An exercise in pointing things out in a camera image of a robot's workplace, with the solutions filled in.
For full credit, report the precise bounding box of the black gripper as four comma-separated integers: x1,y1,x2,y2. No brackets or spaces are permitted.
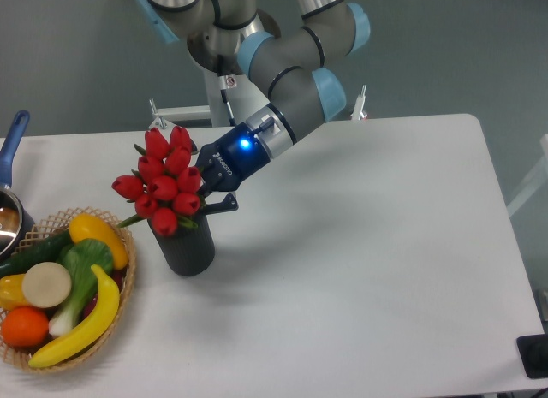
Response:
196,122,271,213

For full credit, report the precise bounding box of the red tulip bouquet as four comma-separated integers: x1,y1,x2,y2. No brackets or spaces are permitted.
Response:
111,126,205,237

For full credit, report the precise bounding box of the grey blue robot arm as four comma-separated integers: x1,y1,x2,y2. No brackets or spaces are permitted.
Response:
136,0,370,196

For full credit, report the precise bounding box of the dark grey ribbed vase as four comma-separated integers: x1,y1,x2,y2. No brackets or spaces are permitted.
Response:
149,215,215,276

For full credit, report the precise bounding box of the yellow squash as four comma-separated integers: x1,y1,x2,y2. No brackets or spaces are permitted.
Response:
68,213,128,270

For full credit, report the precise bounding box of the yellow banana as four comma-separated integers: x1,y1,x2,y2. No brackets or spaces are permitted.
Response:
28,264,120,369

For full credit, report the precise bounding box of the green bok choy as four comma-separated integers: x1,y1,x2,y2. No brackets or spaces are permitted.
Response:
49,239,113,338

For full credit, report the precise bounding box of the woven wicker basket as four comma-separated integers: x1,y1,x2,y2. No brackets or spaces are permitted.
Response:
1,207,136,374

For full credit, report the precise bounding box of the green cucumber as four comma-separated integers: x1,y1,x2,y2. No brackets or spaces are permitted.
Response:
1,230,73,278

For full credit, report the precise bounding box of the beige round disc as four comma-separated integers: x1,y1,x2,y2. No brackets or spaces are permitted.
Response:
21,262,72,308

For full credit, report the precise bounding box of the yellow bell pepper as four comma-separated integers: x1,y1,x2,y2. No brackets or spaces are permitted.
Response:
0,274,30,311

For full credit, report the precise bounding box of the orange fruit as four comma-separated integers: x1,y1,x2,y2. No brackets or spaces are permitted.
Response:
1,306,49,348

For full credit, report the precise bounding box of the black device at edge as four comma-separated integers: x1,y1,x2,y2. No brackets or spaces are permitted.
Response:
516,334,548,379

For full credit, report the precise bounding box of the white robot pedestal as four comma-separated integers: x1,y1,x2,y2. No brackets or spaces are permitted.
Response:
148,68,269,130

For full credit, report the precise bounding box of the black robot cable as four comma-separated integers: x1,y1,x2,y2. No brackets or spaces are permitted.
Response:
216,54,237,127

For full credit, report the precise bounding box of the blue handled saucepan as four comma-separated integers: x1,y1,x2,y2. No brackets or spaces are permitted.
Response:
1,110,34,262

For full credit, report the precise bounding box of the white frame at right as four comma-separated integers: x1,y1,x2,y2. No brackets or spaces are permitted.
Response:
506,134,547,217

